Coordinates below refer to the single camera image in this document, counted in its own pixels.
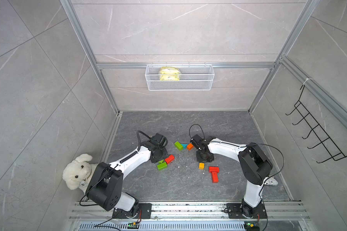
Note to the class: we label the white plush dog toy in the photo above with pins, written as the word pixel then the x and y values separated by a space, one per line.
pixel 79 172

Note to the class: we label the white printed pouch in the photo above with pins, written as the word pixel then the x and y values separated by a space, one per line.
pixel 271 181

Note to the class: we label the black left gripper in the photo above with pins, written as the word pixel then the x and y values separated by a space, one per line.
pixel 165 154

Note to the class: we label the white wire mesh basket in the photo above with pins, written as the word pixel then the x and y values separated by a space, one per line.
pixel 193 77

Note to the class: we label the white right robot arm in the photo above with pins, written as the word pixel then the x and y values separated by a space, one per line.
pixel 255 165

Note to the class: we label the black wall hook rack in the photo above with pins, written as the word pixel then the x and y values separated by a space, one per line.
pixel 324 139

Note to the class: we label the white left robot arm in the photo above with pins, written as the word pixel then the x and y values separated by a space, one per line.
pixel 105 187

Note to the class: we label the aluminium mounting rail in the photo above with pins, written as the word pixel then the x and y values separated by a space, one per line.
pixel 271 210

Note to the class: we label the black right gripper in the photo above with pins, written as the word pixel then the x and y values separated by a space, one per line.
pixel 210 158

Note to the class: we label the orange block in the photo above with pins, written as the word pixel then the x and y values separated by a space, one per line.
pixel 190 146

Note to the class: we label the yellow bag in basket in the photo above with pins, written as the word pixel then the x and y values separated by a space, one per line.
pixel 169 74

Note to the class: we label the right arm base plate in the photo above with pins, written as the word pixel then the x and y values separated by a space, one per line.
pixel 245 210

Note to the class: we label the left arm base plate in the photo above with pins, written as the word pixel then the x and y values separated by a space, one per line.
pixel 141 211

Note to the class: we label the red block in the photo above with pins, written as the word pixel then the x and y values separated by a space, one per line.
pixel 169 159

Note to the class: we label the red block vertical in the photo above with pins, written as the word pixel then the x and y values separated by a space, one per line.
pixel 215 177

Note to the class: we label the small yellow-orange cube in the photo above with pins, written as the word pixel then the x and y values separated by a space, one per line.
pixel 201 166

